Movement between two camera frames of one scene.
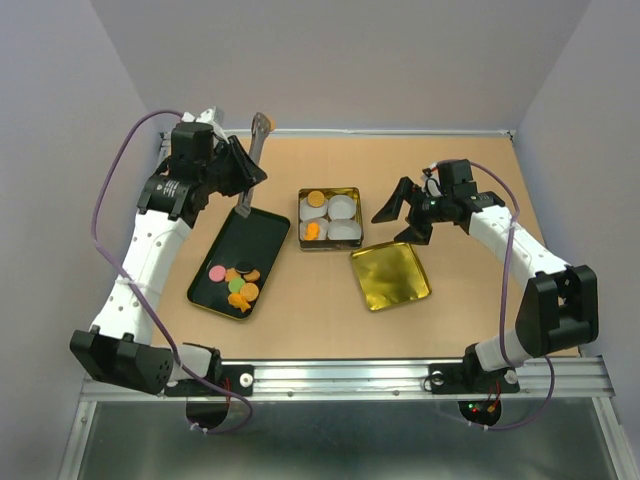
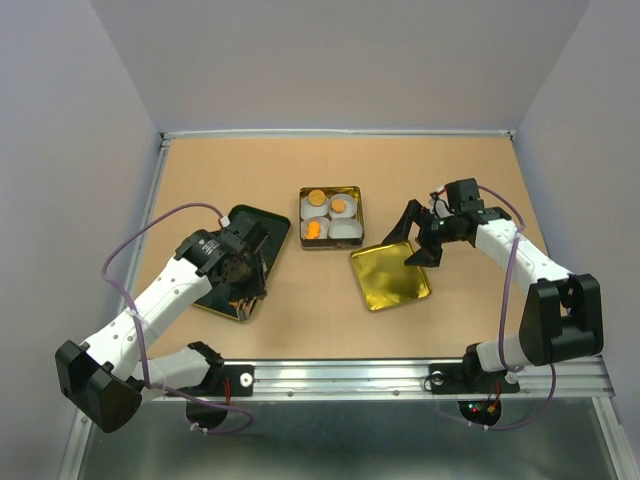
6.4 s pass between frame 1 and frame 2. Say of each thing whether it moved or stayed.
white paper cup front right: stayed
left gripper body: moved
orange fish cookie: stayed
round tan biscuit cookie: stayed
